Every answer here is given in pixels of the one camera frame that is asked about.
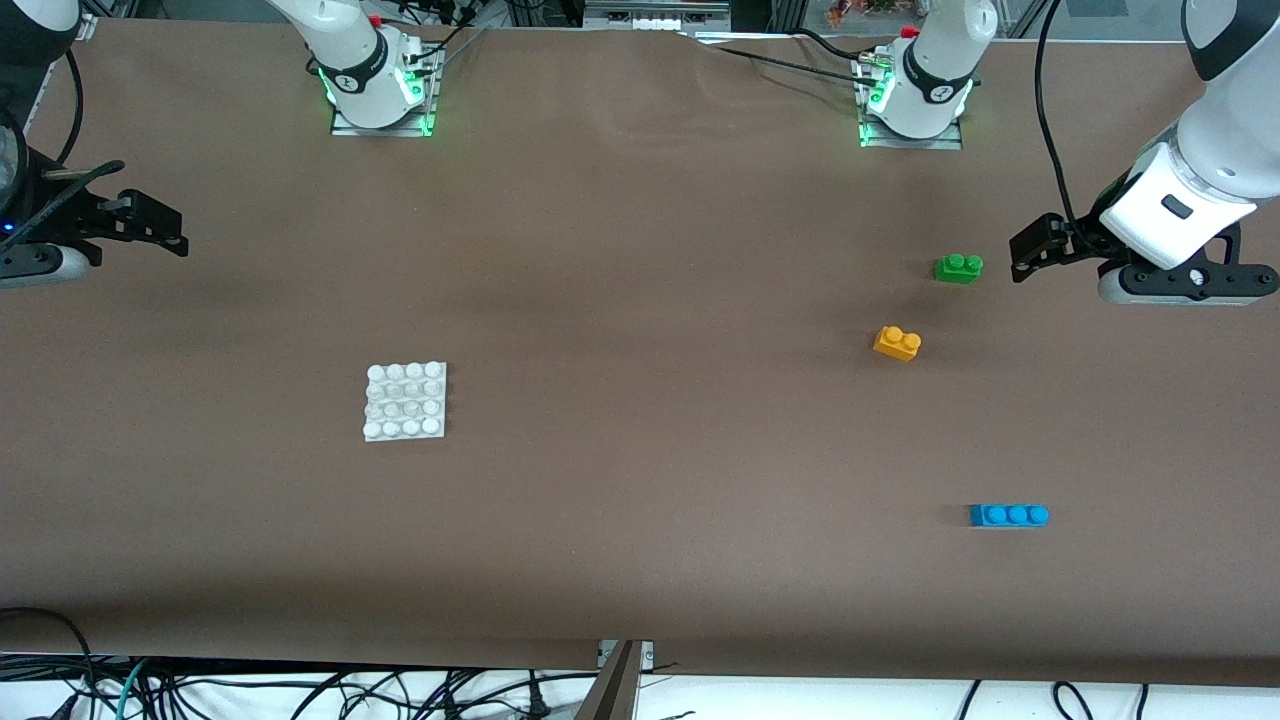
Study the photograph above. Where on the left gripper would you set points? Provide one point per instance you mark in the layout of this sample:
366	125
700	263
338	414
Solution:
1083	241

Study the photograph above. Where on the silver metal table bracket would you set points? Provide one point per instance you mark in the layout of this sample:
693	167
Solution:
648	655

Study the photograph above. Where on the brown table cover sheet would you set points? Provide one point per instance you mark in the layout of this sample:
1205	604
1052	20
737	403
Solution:
640	250

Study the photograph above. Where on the white power strip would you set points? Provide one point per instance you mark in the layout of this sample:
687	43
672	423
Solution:
650	23

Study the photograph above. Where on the green two-stud block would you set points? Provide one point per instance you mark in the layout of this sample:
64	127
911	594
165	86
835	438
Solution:
957	270

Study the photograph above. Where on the yellow two-stud block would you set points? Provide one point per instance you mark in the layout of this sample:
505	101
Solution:
896	345

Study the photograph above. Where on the aluminium frame post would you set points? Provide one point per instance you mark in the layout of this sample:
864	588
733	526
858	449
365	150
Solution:
788	14

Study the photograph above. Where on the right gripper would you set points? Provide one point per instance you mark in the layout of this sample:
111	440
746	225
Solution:
62	217

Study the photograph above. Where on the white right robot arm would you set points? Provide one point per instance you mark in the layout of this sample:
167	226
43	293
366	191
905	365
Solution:
350	50

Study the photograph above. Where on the dark grey metal bar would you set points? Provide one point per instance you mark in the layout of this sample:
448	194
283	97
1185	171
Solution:
615	690

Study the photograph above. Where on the blue three-stud block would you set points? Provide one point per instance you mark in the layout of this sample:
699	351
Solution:
1008	516

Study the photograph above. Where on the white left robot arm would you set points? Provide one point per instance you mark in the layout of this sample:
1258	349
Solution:
940	60

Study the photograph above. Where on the white studded base plate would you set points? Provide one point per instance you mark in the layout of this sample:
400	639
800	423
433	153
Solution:
405	402

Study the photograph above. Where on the aluminium corner bracket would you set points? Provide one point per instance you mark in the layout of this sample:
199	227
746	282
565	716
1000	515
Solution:
88	27

